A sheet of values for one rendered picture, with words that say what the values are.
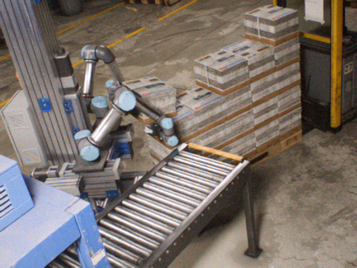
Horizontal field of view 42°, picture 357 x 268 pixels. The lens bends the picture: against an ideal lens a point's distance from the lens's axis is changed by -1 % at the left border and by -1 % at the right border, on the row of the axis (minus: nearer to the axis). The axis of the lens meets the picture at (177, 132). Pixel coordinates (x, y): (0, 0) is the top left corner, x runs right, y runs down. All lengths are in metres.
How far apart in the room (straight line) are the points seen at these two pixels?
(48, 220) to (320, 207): 2.64
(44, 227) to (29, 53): 1.76
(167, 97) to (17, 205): 2.01
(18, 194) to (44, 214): 0.11
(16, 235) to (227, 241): 2.23
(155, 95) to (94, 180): 0.76
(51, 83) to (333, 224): 2.30
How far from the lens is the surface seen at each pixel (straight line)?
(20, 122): 3.44
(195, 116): 3.70
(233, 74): 3.80
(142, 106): 3.21
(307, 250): 3.56
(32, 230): 1.68
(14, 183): 1.69
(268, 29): 4.04
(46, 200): 1.78
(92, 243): 1.77
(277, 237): 3.65
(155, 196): 2.87
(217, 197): 2.80
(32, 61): 3.24
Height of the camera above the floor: 2.54
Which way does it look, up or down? 30 degrees down
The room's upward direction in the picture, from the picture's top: 10 degrees counter-clockwise
